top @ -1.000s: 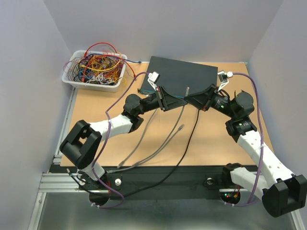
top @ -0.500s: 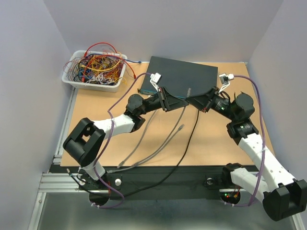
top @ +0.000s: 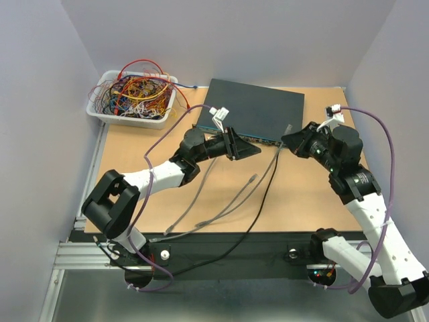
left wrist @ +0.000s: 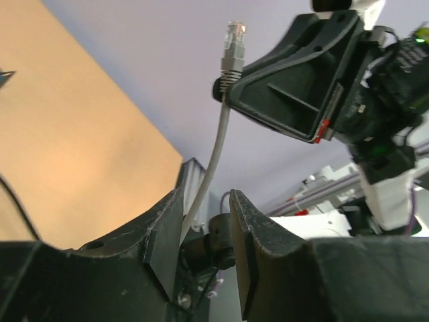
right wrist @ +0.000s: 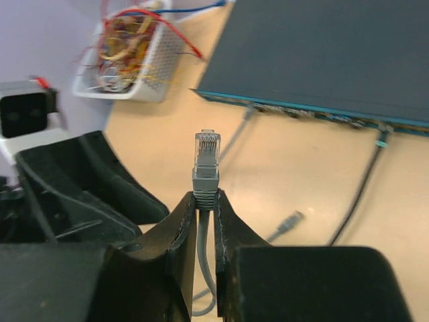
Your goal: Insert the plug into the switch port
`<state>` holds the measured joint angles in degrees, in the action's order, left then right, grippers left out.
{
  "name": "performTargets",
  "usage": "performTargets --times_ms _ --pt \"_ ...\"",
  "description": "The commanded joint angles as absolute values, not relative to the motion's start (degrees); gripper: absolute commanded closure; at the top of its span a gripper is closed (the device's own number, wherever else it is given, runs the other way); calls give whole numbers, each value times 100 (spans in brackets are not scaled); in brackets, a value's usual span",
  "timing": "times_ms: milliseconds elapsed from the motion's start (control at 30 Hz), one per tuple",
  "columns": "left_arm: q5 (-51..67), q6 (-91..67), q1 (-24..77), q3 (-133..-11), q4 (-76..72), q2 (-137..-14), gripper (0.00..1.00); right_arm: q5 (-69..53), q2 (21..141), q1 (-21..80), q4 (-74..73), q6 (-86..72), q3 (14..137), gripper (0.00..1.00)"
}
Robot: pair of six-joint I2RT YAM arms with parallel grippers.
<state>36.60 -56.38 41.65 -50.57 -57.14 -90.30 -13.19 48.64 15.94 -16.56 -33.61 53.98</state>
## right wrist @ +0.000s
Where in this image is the white plastic basket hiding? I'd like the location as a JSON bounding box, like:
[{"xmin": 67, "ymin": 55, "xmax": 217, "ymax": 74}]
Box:
[{"xmin": 72, "ymin": 1, "xmax": 184, "ymax": 103}]

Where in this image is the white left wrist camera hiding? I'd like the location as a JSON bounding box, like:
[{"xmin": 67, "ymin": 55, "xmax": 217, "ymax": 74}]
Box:
[{"xmin": 1, "ymin": 76, "xmax": 70, "ymax": 166}]

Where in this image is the grey ethernet cable short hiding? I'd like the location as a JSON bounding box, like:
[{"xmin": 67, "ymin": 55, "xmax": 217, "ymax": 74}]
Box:
[{"xmin": 266, "ymin": 211, "xmax": 305, "ymax": 243}]

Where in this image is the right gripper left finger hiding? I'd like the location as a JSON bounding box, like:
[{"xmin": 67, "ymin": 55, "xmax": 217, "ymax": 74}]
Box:
[{"xmin": 1, "ymin": 193, "xmax": 196, "ymax": 321}]

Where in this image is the teal network switch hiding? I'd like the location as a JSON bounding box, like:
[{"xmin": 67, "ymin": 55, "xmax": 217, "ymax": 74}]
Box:
[{"xmin": 195, "ymin": 1, "xmax": 428, "ymax": 136}]

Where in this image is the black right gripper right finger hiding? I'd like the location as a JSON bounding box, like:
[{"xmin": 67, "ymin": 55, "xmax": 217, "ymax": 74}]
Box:
[{"xmin": 214, "ymin": 190, "xmax": 412, "ymax": 321}]

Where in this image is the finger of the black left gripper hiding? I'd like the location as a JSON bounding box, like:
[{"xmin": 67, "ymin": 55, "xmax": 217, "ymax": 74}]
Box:
[{"xmin": 15, "ymin": 131, "xmax": 170, "ymax": 244}]

